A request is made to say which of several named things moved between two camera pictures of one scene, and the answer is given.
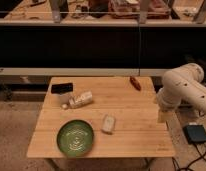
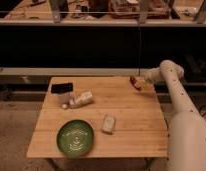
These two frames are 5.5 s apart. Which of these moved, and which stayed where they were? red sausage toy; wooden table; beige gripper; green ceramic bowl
Moved: beige gripper
Stayed: green ceramic bowl; wooden table; red sausage toy
